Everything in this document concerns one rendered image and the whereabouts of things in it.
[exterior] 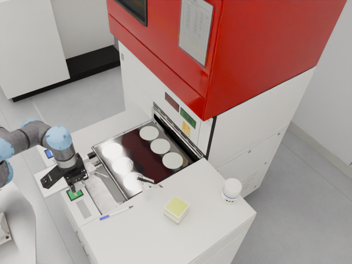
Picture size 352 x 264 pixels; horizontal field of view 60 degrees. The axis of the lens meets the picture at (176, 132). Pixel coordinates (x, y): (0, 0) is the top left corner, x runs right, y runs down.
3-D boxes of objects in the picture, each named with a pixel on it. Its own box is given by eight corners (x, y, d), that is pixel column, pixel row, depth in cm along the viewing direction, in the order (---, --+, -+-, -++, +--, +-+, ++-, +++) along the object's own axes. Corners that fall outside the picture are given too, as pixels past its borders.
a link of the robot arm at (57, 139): (55, 120, 104) (74, 129, 101) (62, 141, 112) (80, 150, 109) (37, 134, 99) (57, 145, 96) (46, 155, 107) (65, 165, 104)
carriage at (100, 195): (87, 158, 152) (86, 155, 150) (122, 214, 133) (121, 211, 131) (72, 166, 149) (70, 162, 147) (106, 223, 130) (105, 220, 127)
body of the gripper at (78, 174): (89, 179, 120) (84, 161, 111) (68, 190, 116) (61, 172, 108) (81, 166, 124) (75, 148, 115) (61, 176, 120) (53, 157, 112)
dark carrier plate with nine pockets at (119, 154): (152, 121, 166) (152, 120, 166) (190, 164, 148) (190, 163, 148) (95, 148, 152) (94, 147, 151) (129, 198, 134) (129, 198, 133)
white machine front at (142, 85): (125, 86, 197) (121, 29, 168) (205, 172, 154) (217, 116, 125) (121, 87, 196) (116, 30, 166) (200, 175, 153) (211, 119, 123)
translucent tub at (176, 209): (174, 202, 125) (174, 194, 120) (188, 212, 123) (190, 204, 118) (163, 216, 121) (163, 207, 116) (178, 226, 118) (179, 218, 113)
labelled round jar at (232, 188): (229, 187, 132) (233, 175, 125) (240, 199, 128) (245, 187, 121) (217, 195, 129) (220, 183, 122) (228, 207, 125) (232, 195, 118)
